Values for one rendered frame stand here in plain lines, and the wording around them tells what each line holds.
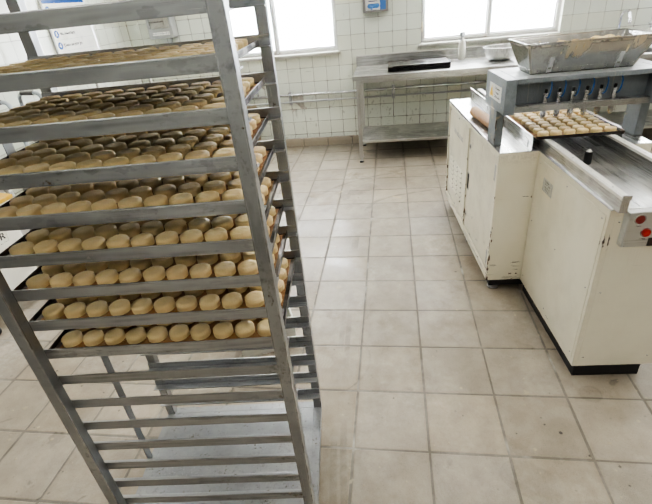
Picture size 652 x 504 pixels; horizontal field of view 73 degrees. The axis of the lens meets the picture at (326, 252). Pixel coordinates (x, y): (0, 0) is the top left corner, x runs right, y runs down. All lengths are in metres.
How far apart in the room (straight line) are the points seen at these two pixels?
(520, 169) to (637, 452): 1.31
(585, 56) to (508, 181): 0.63
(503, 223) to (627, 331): 0.78
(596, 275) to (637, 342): 0.42
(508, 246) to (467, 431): 1.08
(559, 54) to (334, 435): 1.94
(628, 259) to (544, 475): 0.86
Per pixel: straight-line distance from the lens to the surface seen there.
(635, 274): 2.07
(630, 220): 1.88
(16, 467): 2.43
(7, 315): 1.25
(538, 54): 2.38
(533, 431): 2.09
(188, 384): 1.89
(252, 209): 0.88
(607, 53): 2.51
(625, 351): 2.31
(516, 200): 2.52
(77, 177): 1.01
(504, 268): 2.71
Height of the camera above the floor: 1.58
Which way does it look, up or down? 30 degrees down
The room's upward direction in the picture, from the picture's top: 6 degrees counter-clockwise
